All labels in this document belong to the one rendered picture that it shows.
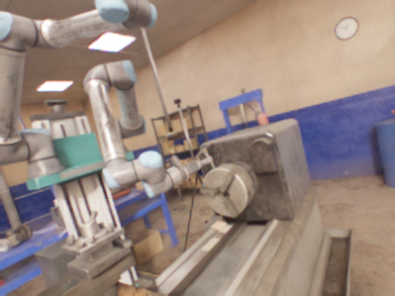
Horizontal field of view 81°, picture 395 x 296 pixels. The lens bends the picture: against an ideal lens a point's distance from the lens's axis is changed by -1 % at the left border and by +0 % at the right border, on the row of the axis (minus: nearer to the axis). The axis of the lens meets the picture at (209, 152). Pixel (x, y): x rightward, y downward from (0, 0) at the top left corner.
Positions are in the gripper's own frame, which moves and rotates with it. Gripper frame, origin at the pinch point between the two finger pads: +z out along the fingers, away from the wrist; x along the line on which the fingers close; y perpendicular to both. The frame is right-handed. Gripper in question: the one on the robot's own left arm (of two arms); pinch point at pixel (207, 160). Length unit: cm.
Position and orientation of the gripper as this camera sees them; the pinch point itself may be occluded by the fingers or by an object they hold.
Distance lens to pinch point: 119.3
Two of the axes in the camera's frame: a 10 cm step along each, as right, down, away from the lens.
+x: 3.4, -3.0, -8.9
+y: 4.6, 8.8, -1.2
